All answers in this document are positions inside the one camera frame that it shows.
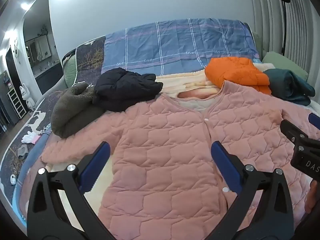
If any blue plaid quilt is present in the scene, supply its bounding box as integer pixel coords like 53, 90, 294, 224
101, 18, 260, 77

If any person's right hand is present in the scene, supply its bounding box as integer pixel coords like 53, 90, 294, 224
304, 179, 320, 212

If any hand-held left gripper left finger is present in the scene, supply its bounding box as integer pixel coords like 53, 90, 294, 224
27, 141, 118, 240

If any black floor lamp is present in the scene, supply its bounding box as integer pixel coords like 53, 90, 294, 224
277, 0, 292, 56

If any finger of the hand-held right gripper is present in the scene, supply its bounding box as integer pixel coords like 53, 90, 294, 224
279, 119, 320, 153
308, 113, 320, 131

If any orange puffer jacket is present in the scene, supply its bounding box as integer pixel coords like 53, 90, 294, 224
204, 57, 272, 95

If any green quilted pillow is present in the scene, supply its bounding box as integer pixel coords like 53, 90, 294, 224
62, 52, 78, 90

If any dark printed bedsheet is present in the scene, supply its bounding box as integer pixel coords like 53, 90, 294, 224
0, 35, 107, 205

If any white shelf rack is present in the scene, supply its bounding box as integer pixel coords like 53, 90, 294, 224
7, 88, 27, 121

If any black puffer jacket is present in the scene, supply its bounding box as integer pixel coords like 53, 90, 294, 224
92, 67, 164, 112

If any teal folded garment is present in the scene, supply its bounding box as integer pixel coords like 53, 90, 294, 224
262, 69, 316, 107

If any white cloth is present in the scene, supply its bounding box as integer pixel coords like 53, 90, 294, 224
22, 131, 42, 145

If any arched doorway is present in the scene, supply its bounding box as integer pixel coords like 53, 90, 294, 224
22, 0, 64, 95

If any pink quilted jacket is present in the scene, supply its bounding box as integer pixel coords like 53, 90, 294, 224
40, 80, 320, 240

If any grey cloth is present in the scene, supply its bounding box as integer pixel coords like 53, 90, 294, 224
17, 144, 30, 159

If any dark olive fleece garment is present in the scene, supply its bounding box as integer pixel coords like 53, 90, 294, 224
51, 82, 105, 139

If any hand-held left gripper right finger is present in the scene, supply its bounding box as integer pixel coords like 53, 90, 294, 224
211, 141, 295, 240

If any white cat figurine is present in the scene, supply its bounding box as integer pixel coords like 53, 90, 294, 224
19, 83, 36, 112

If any cream fleece blanket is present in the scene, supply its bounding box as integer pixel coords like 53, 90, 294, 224
41, 62, 320, 205

